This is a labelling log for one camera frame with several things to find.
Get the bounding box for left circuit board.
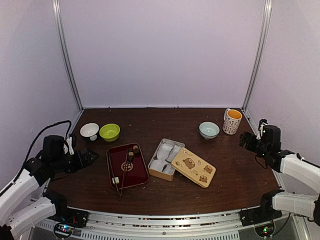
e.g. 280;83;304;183
53;223;75;239

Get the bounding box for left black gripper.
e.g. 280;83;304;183
52;147;99;174

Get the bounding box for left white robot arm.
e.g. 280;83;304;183
0;135;99;240

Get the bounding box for aluminium frame post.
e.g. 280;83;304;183
52;0;84;112
242;0;273;112

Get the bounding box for white and navy bowl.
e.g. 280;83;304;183
79;122;100;143

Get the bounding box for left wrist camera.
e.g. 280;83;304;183
63;134;76;155

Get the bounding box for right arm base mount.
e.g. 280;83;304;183
239;190;284;227

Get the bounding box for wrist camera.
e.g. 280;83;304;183
256;118;268;140
63;134;76;155

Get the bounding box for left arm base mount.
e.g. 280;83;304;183
43;191;89;228

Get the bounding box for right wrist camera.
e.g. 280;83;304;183
256;118;268;140

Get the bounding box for pale blue ceramic bowl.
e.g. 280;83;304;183
199;121;220;140

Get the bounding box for white square chocolate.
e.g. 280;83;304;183
112;177;120;185

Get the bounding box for bear printed tin lid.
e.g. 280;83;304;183
171;147;216;188

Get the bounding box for circuit board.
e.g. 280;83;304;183
53;223;75;239
254;225;275;238

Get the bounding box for right circuit board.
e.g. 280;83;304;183
254;225;275;238

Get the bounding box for red lacquer tray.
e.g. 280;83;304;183
106;143;149;189

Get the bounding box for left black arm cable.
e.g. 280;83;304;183
23;120;73;166

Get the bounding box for metal tongs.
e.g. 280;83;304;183
112;147;130;198

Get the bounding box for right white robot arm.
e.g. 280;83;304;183
239;120;320;225

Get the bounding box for patterned mug orange inside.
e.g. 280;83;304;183
222;108;243;135

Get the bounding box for lime green bowl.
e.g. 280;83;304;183
99;123;121;142

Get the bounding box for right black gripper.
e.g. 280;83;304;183
239;131;269;159

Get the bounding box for left aluminium frame post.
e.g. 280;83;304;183
52;0;84;112

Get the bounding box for front aluminium rail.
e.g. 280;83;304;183
23;197;308;240

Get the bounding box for right aluminium frame post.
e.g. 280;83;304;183
242;0;273;112

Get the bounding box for tin box with paper cups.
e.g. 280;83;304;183
148;138;185;182

